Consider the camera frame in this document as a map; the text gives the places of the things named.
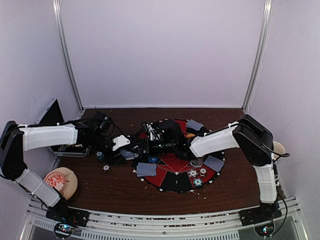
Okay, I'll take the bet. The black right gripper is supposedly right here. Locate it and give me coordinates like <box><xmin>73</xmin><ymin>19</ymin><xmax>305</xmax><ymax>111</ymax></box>
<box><xmin>129</xmin><ymin>137</ymin><xmax>176</xmax><ymax>158</ymax></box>

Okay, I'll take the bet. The grey cards seat two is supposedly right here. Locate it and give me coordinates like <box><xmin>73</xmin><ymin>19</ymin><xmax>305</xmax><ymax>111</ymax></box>
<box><xmin>136</xmin><ymin>162</ymin><xmax>157</xmax><ymax>177</ymax></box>

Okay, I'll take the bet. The orange big blind button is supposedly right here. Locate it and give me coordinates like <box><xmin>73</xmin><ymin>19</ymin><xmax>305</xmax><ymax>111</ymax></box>
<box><xmin>186</xmin><ymin>133</ymin><xmax>196</xmax><ymax>138</ymax></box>

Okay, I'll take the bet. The brown red chip stack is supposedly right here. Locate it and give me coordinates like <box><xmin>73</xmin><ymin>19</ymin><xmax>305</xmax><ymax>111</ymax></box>
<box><xmin>102</xmin><ymin>164</ymin><xmax>111</xmax><ymax>173</ymax></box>

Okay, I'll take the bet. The green blue chip stack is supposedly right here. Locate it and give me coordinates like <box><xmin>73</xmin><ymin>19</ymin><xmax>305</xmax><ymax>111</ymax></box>
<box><xmin>95</xmin><ymin>151</ymin><xmax>105</xmax><ymax>161</ymax></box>

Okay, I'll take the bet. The grey cards seat six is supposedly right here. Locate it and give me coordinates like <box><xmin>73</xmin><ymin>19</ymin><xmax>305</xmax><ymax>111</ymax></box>
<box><xmin>185</xmin><ymin>119</ymin><xmax>204</xmax><ymax>131</ymax></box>

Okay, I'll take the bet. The blue orange poker chip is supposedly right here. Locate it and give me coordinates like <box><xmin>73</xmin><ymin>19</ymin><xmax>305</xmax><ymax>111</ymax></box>
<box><xmin>187</xmin><ymin>169</ymin><xmax>198</xmax><ymax>178</ymax></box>

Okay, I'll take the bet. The brown white poker chip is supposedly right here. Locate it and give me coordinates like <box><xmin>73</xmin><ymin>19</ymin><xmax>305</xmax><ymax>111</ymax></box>
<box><xmin>199</xmin><ymin>168</ymin><xmax>208</xmax><ymax>178</ymax></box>

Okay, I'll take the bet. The green blue poker chip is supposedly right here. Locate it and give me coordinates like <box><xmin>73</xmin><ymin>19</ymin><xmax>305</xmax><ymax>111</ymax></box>
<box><xmin>193</xmin><ymin>178</ymin><xmax>203</xmax><ymax>187</ymax></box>

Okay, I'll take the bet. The grey cards seat nine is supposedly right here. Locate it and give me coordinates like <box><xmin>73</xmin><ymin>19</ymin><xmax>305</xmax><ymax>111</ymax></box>
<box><xmin>203</xmin><ymin>155</ymin><xmax>225</xmax><ymax>172</ymax></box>

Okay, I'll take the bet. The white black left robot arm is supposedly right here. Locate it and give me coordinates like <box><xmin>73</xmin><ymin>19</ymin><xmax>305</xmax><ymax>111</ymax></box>
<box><xmin>0</xmin><ymin>111</ymin><xmax>138</xmax><ymax>222</ymax></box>

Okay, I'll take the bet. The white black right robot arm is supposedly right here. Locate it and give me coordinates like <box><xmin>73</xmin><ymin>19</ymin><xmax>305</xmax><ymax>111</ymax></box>
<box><xmin>141</xmin><ymin>114</ymin><xmax>290</xmax><ymax>221</ymax></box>

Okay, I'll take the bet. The blue small blind button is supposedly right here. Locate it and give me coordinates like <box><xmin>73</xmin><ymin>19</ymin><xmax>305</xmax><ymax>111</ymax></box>
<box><xmin>148</xmin><ymin>156</ymin><xmax>159</xmax><ymax>163</ymax></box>

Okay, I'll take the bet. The round red black poker mat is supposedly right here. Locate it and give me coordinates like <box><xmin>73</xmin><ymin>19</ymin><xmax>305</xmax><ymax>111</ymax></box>
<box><xmin>126</xmin><ymin>119</ymin><xmax>226</xmax><ymax>195</ymax></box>

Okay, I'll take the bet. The clear dealer button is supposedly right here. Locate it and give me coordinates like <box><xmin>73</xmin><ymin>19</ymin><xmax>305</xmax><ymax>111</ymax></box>
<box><xmin>190</xmin><ymin>159</ymin><xmax>203</xmax><ymax>168</ymax></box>

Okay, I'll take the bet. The beige red patterned bowl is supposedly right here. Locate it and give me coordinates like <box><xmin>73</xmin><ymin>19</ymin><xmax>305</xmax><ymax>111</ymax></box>
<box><xmin>44</xmin><ymin>167</ymin><xmax>78</xmax><ymax>200</ymax></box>

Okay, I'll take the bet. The aluminium poker case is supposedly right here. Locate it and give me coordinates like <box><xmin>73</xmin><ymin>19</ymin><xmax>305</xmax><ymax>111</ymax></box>
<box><xmin>35</xmin><ymin>98</ymin><xmax>91</xmax><ymax>158</ymax></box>

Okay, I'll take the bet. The beige ceramic mug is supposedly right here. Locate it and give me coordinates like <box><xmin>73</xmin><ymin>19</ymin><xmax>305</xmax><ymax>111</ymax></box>
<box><xmin>272</xmin><ymin>141</ymin><xmax>286</xmax><ymax>160</ymax></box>

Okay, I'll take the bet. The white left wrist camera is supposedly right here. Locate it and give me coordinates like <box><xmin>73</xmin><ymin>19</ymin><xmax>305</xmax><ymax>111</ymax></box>
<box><xmin>112</xmin><ymin>134</ymin><xmax>131</xmax><ymax>152</ymax></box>

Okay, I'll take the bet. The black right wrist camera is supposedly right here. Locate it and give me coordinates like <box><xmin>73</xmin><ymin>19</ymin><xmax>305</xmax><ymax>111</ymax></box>
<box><xmin>159</xmin><ymin>119</ymin><xmax>185</xmax><ymax>145</ymax></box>

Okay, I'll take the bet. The aluminium front rail base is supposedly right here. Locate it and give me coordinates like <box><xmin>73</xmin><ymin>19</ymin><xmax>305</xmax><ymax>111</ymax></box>
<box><xmin>19</xmin><ymin>196</ymin><xmax>310</xmax><ymax>240</ymax></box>

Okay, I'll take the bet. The left aluminium frame post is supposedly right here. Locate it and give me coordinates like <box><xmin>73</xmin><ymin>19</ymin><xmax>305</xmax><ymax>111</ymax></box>
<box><xmin>52</xmin><ymin>0</ymin><xmax>84</xmax><ymax>112</ymax></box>

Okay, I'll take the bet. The aluminium frame post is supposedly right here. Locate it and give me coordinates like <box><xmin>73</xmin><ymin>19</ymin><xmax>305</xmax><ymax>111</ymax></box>
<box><xmin>241</xmin><ymin>0</ymin><xmax>274</xmax><ymax>113</ymax></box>
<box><xmin>52</xmin><ymin>0</ymin><xmax>84</xmax><ymax>112</ymax></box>

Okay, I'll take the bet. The right aluminium frame post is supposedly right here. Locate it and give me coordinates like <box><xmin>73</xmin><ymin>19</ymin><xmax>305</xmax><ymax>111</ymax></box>
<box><xmin>241</xmin><ymin>0</ymin><xmax>274</xmax><ymax>113</ymax></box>

